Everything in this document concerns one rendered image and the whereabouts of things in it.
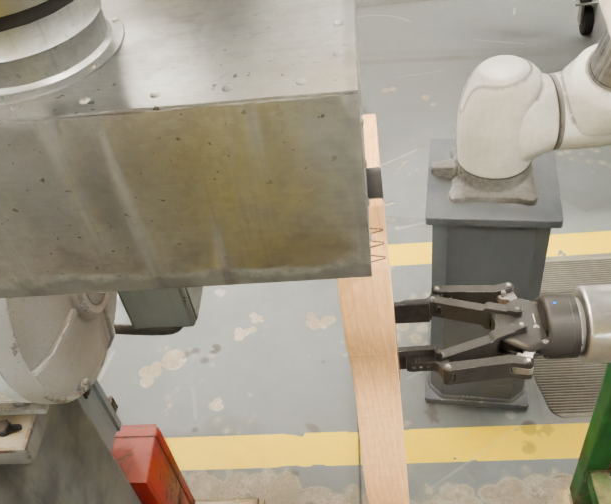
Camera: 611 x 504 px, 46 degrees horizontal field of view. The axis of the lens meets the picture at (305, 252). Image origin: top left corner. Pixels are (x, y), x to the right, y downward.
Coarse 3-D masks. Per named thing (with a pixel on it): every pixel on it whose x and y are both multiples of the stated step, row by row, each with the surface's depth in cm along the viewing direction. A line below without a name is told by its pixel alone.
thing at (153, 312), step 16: (176, 288) 100; (192, 288) 105; (128, 304) 103; (144, 304) 103; (160, 304) 103; (176, 304) 103; (192, 304) 104; (144, 320) 106; (160, 320) 106; (176, 320) 106; (192, 320) 106
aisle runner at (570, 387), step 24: (552, 264) 228; (576, 264) 227; (600, 264) 226; (552, 288) 221; (552, 360) 203; (576, 360) 202; (552, 384) 197; (576, 384) 197; (600, 384) 196; (552, 408) 192; (576, 408) 191
